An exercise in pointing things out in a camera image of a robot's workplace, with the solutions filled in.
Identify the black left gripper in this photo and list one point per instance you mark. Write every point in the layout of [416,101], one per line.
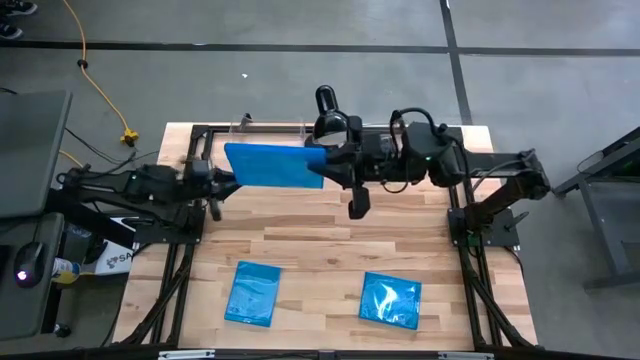
[202,182]

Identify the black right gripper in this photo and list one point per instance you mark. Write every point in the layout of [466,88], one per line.
[372,160]

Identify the blue plastic disc case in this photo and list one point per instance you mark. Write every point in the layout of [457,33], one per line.
[275,165]
[252,295]
[390,300]

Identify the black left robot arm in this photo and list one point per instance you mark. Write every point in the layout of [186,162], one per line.
[150,182]

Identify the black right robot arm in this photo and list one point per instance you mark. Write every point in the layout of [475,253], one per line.
[500,200]

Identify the black bin clamp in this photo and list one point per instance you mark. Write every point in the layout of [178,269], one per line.
[245,120]

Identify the black desk lamp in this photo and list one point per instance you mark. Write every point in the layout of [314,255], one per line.
[327,100]

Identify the white printed box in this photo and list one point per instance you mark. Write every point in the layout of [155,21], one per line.
[117,260]

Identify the white drink can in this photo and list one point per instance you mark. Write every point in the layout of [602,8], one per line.
[65,270]

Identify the grey side desk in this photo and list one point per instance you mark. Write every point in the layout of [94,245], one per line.
[30,150]

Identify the black computer mouse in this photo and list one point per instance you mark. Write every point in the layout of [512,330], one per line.
[29,262]

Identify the black caster wheel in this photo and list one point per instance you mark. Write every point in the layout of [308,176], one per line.
[62,330]

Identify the person's shoe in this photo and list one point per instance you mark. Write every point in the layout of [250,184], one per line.
[22,7]
[10,31]

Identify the grey metal side table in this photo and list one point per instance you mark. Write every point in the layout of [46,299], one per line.
[607,240]

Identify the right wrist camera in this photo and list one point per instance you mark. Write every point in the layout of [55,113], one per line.
[359,202]

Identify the black aluminium table frame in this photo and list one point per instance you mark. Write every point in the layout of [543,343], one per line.
[199,131]

